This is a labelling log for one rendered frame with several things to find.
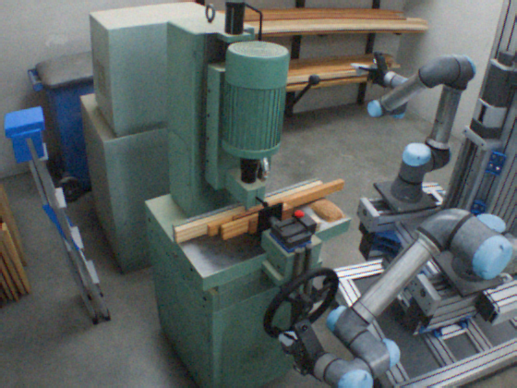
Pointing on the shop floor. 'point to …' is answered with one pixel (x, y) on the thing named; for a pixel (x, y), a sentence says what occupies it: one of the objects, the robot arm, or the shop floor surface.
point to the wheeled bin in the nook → (67, 117)
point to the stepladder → (53, 200)
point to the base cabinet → (217, 329)
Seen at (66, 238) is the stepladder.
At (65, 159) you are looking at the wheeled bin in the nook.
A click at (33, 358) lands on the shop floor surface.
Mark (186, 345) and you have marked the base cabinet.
